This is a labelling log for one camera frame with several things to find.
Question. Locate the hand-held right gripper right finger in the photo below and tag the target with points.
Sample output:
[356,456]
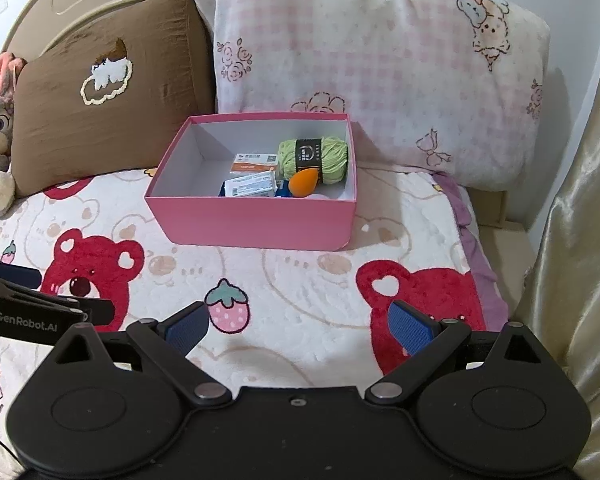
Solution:
[410,329]

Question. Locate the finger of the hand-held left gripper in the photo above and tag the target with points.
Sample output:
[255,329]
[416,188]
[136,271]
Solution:
[100,315]
[15,274]

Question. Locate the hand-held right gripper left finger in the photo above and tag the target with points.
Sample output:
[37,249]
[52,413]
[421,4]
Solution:
[187,329]

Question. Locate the pink box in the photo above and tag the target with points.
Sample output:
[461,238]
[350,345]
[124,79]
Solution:
[250,225]

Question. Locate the blue packet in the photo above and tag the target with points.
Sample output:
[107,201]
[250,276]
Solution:
[247,185]

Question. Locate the clear box with orange label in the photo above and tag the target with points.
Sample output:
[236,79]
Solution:
[252,162]

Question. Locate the orange makeup sponge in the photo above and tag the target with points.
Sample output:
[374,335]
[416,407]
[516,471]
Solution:
[304,184]

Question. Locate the red bear printed blanket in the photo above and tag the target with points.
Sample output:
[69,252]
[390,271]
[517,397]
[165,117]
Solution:
[290,285]

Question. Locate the gold curtain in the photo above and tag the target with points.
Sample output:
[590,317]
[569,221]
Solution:
[580,260]

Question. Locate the green yarn ball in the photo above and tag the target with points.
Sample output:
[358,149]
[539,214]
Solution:
[330,160]

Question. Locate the brown pillow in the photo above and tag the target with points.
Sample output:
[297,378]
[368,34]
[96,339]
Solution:
[155,110]

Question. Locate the pink checked pillow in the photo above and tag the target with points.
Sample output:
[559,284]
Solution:
[380,60]

